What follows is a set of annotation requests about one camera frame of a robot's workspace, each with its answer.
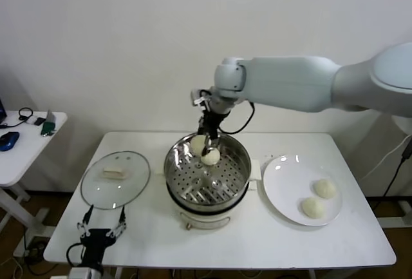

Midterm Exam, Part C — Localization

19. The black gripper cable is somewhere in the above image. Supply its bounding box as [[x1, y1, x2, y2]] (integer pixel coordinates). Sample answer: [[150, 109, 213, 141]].
[[220, 99, 256, 135], [66, 242, 86, 267]]

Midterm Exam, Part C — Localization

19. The white round plate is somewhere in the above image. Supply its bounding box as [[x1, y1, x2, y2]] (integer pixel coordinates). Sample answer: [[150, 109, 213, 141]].
[[262, 154, 343, 227]]

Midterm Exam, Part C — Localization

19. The glass pot lid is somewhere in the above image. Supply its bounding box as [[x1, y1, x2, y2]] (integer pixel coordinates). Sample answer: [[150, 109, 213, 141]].
[[80, 150, 152, 211]]

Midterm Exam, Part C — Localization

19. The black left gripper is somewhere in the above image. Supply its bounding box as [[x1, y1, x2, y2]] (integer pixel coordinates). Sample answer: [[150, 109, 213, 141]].
[[76, 204, 127, 265]]

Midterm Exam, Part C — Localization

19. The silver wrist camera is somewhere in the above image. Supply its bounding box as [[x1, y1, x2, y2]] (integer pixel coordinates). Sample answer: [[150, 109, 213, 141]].
[[191, 88, 213, 108], [68, 265, 104, 279]]

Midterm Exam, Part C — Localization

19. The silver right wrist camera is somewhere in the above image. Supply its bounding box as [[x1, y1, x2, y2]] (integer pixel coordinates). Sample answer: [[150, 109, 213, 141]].
[[191, 88, 213, 108]]

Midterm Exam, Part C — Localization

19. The black power cable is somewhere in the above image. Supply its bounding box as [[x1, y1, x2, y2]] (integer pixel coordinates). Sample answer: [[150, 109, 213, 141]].
[[381, 137, 412, 203]]

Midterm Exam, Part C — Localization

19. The blue computer mouse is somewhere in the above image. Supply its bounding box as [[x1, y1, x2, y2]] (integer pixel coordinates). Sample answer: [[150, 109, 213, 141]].
[[0, 131, 21, 153]]

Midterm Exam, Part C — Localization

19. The black floor cable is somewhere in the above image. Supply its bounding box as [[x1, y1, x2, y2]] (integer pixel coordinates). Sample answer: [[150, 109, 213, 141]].
[[23, 242, 50, 277]]

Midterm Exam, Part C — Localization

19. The white electric cooker base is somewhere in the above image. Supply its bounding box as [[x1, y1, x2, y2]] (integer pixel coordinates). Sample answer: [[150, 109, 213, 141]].
[[165, 178, 259, 230]]

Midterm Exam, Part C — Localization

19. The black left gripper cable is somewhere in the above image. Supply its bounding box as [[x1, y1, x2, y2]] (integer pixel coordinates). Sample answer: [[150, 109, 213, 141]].
[[66, 242, 86, 267]]

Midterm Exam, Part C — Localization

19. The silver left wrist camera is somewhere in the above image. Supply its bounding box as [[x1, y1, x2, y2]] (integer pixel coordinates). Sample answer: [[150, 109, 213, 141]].
[[68, 265, 104, 279]]

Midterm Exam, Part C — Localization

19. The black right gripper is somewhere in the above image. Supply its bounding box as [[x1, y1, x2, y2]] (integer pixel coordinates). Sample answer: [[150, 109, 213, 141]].
[[198, 110, 227, 157]]

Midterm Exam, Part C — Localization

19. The stainless steel steamer basket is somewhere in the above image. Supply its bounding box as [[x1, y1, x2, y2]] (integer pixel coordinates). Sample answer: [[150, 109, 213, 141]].
[[155, 130, 261, 207]]

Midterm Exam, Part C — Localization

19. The white wall cable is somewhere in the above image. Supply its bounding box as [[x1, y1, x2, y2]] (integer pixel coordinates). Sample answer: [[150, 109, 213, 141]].
[[360, 133, 410, 184]]

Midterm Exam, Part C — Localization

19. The white steamed baozi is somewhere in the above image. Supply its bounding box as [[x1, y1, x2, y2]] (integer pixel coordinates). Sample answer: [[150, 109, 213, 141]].
[[201, 148, 221, 167], [301, 196, 326, 220], [189, 135, 207, 157], [312, 178, 337, 200]]

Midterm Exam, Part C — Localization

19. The black looped cable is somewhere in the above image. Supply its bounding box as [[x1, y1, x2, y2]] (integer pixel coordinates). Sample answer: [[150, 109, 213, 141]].
[[17, 107, 35, 122]]

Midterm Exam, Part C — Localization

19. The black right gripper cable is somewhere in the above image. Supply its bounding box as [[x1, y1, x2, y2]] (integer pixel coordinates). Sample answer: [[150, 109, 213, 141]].
[[220, 99, 256, 135]]

